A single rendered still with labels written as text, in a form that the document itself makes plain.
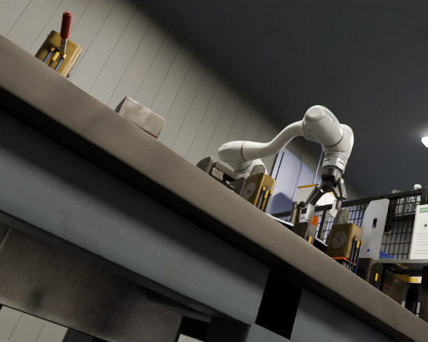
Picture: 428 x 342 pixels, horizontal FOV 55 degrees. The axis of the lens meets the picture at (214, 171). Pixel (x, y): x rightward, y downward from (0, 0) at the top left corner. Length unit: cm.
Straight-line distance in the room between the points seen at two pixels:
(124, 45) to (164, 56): 46
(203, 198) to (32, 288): 33
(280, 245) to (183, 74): 418
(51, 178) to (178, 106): 409
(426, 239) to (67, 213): 177
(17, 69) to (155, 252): 22
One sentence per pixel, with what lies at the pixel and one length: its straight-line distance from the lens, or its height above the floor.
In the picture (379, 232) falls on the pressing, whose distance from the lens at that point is 179.
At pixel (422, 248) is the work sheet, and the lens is 201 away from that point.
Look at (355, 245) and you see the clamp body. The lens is 137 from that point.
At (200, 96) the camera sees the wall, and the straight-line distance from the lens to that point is 468.
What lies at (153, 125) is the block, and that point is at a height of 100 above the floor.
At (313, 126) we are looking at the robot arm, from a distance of 160.
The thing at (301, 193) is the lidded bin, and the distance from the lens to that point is 506.
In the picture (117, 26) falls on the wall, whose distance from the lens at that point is 442.
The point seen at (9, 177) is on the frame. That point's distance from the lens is 39.
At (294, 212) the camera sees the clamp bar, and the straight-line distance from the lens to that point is 173.
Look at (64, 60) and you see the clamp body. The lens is 103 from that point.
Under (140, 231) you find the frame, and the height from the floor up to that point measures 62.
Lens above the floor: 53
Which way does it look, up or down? 23 degrees up
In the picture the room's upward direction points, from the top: 21 degrees clockwise
